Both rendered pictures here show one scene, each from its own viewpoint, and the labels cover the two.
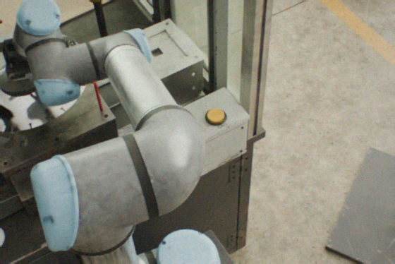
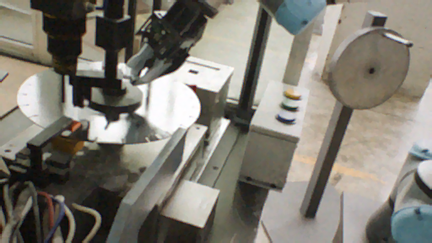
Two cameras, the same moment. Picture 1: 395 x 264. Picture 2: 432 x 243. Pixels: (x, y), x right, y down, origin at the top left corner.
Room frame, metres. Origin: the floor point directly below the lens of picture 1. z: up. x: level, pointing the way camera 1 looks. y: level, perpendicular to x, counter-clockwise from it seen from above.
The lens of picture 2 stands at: (0.37, 0.86, 1.34)
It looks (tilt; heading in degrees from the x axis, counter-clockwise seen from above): 29 degrees down; 308
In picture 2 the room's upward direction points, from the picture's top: 11 degrees clockwise
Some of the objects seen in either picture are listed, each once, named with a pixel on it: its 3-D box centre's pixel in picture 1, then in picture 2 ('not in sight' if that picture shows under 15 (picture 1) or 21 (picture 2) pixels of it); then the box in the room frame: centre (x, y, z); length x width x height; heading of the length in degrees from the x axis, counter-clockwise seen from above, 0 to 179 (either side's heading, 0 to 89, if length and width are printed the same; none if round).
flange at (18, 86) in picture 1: (19, 73); (114, 90); (0.98, 0.41, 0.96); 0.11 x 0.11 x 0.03
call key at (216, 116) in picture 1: (216, 117); (292, 95); (0.87, -0.05, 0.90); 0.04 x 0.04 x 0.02
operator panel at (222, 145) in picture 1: (188, 144); (276, 132); (0.85, 0.01, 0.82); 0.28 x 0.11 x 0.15; 118
